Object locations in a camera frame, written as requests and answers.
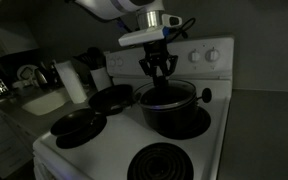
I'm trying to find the white utensil holder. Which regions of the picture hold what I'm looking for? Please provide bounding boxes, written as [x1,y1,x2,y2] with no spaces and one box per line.
[89,66,114,92]

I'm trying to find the white kitchen sink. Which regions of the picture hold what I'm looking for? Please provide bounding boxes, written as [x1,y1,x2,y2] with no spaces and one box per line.
[21,87,72,117]

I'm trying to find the bare black coil burner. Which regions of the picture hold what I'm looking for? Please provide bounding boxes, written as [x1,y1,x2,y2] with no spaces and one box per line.
[127,142,195,180]

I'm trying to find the white base cabinet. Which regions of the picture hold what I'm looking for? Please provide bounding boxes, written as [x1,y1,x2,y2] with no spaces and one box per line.
[0,105,36,180]

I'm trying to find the white electric stove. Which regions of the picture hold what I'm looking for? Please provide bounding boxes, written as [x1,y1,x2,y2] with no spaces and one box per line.
[33,35,235,180]

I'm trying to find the black cooking pot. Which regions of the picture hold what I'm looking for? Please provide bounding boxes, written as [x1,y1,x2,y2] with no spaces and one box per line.
[139,87,213,137]

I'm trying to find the black ladle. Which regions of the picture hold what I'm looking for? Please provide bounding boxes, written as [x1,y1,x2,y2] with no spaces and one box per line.
[86,46,107,70]

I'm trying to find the black slotted spatula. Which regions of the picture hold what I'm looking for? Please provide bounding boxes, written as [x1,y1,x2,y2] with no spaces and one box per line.
[75,52,96,70]

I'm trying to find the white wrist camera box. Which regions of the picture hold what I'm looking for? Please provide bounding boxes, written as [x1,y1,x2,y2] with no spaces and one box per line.
[118,26,168,47]

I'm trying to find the white wall cabinet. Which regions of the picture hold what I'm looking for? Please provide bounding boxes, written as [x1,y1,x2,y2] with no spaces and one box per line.
[0,21,40,61]

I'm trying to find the dark metal kettle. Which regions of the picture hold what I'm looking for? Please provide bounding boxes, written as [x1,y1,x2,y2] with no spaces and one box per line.
[33,67,50,90]

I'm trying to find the small white sensor module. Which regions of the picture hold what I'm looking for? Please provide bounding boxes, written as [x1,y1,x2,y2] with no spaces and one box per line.
[161,13,184,28]

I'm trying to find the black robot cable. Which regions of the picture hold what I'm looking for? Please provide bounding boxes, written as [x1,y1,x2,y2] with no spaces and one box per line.
[165,17,197,43]

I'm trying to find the round glass lid black knob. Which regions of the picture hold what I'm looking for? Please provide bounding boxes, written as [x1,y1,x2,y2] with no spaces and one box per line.
[132,78,199,110]

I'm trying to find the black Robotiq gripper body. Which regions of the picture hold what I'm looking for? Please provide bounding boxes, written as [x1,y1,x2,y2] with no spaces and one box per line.
[143,40,170,65]

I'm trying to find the white paper towel roll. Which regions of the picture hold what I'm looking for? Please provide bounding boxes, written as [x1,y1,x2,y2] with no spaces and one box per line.
[53,60,89,105]

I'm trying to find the small black frying pan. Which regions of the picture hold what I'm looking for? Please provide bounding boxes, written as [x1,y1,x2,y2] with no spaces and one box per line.
[88,84,139,116]

